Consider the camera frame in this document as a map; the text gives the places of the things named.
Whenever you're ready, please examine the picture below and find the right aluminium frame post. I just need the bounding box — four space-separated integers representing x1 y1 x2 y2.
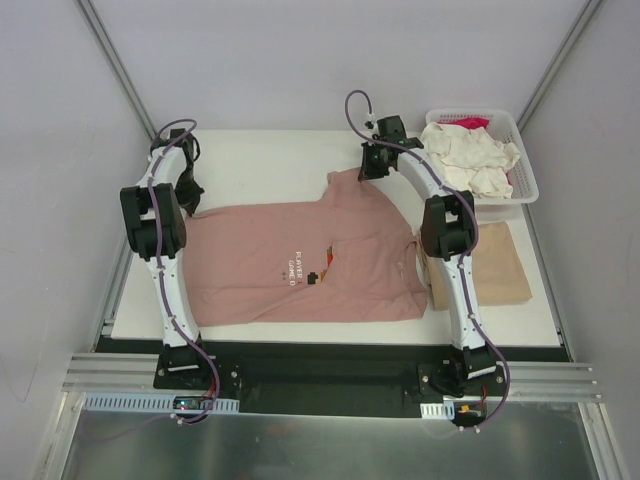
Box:
516 0 606 132

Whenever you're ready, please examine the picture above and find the left aluminium frame post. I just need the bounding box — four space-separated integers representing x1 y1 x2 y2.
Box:
73 0 157 140

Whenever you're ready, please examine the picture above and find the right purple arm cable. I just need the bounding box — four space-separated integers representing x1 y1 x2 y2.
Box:
344 89 512 436

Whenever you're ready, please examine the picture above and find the aluminium frame post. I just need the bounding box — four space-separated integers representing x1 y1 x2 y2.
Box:
73 0 157 140
516 0 606 132

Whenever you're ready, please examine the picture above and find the aluminium front rail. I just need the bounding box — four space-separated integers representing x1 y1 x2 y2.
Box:
62 353 601 403

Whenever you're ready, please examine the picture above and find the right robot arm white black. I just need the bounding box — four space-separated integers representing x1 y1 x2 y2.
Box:
359 138 499 398

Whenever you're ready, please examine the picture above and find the right white cable duct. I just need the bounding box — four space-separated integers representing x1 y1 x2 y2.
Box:
420 400 455 421

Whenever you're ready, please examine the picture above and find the pink printed t shirt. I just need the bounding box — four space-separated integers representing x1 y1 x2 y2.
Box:
183 169 428 327

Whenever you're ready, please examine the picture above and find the white cable duct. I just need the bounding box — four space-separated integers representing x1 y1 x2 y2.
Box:
84 393 240 416
420 400 455 421

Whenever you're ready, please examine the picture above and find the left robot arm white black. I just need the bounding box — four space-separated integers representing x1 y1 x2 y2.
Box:
119 146 212 389

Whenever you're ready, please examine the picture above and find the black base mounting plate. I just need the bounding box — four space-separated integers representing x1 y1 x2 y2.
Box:
153 341 509 418

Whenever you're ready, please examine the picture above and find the magenta t shirt in basket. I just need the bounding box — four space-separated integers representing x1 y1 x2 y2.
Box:
440 117 490 130

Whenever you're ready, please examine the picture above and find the cream crumpled t shirt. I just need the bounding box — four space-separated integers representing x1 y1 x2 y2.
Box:
420 122 521 200

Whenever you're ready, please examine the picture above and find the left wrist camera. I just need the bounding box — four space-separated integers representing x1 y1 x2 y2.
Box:
169 128 198 148

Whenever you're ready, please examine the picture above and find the left white cable duct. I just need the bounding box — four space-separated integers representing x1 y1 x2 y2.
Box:
84 393 240 416

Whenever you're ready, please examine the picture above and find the white plastic laundry basket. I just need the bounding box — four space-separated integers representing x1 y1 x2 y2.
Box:
425 108 539 206

